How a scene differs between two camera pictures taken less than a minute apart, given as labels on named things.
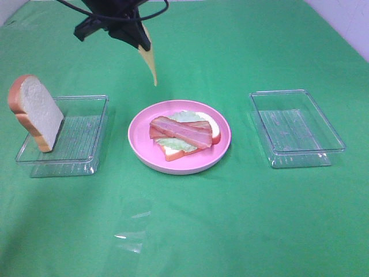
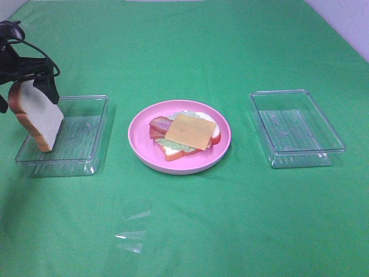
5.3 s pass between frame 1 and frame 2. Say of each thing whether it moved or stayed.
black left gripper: moved
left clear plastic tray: stayed
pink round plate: stayed
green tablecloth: stayed
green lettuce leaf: stayed
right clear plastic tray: stayed
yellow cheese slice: moved
